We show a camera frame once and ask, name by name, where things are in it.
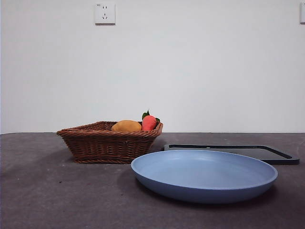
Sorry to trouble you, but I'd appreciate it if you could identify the yellow-brown potato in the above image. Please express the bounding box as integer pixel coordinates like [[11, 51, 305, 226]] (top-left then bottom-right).
[[111, 119, 143, 132]]

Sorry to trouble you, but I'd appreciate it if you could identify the white wall power socket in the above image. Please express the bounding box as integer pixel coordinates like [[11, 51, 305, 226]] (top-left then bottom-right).
[[95, 2, 116, 26]]

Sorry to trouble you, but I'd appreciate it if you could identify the orange carrot with green leaves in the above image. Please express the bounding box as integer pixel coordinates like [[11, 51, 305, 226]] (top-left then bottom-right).
[[141, 109, 161, 131]]

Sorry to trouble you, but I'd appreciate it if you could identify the black rectangular tray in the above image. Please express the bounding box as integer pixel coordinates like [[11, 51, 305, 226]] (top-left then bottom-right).
[[163, 144, 301, 166]]

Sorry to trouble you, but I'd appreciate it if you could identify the blue round plate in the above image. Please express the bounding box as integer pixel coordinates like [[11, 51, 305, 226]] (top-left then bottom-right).
[[130, 149, 279, 204]]

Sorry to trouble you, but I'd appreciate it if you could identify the brown wicker basket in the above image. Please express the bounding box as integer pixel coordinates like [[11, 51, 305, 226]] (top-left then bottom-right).
[[56, 121, 164, 165]]

